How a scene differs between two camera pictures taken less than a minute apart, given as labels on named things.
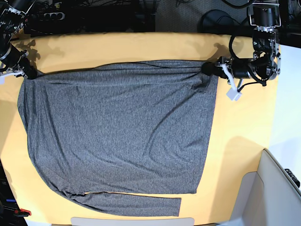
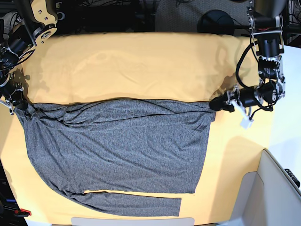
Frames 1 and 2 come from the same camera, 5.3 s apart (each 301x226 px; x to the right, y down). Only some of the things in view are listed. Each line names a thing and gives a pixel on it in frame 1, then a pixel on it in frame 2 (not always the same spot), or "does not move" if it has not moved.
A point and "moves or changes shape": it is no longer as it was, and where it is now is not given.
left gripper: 12,59 to 12,86
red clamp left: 22,213 does not move
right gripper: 239,68 to 246,96
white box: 268,197 does not move
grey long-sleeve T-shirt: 136,128 moves or changes shape
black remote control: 294,178 does not move
